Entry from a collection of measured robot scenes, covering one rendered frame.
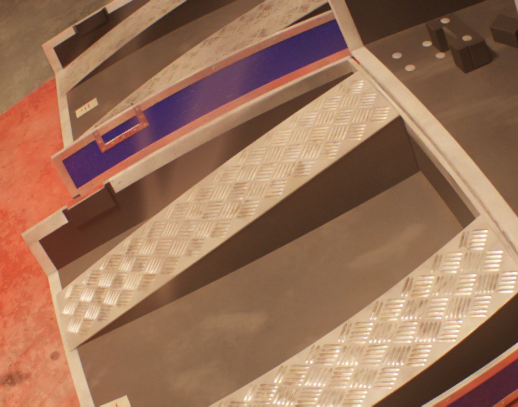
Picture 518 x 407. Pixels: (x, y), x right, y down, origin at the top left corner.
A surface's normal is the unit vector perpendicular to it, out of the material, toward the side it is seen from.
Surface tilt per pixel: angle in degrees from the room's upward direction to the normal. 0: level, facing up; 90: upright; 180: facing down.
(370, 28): 90
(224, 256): 90
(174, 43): 2
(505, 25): 0
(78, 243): 90
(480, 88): 0
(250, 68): 90
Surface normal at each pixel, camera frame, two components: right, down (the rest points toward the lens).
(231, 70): 0.30, 0.54
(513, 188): -0.33, -0.72
